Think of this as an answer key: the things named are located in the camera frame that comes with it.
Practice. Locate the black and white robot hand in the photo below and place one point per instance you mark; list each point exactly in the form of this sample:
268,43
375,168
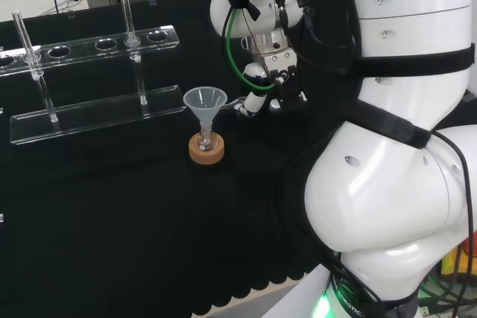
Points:
287,87

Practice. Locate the clear glass weighing funnel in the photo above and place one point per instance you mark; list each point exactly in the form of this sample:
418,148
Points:
233,102

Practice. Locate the translucent plastic funnel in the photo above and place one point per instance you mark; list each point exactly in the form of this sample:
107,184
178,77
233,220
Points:
204,102

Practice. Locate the clear acrylic funnel stand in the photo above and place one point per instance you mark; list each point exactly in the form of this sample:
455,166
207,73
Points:
93,109

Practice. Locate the small round-bottom glass flask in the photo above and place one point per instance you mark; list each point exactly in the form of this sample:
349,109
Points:
206,142

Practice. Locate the black bench cloth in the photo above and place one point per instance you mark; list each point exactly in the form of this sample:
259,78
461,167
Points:
112,202

